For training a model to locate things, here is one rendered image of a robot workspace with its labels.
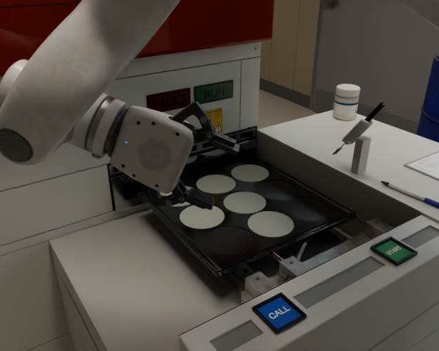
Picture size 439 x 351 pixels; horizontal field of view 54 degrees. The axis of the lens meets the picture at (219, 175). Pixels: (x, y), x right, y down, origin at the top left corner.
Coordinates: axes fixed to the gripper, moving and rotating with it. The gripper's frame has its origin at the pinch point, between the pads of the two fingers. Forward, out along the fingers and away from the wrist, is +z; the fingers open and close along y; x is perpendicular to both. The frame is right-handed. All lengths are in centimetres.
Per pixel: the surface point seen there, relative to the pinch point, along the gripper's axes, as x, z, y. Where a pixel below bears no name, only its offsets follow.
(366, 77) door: 320, 99, 4
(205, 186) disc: 41.6, 0.7, -21.1
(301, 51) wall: 390, 49, -3
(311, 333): -8.5, 20.4, -12.9
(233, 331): -9.6, 10.3, -16.8
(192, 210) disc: 30.1, -0.2, -22.7
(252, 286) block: 6.0, 13.8, -19.2
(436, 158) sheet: 48, 50, 7
